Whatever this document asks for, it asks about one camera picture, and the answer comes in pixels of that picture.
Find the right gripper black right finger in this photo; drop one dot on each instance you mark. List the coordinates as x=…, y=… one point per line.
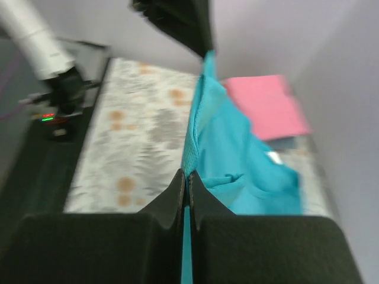
x=230, y=248

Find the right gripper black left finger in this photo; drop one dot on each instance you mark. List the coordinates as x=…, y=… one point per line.
x=144, y=247

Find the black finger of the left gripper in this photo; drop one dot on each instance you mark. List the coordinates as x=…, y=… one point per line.
x=186, y=21

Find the teal t-shirt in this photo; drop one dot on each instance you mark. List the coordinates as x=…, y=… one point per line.
x=236, y=167

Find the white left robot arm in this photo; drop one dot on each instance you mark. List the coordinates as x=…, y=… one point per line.
x=51, y=64

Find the floral patterned table mat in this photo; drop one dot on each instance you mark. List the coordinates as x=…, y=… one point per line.
x=135, y=143

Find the pink folded t-shirt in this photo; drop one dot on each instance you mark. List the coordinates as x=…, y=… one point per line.
x=270, y=106

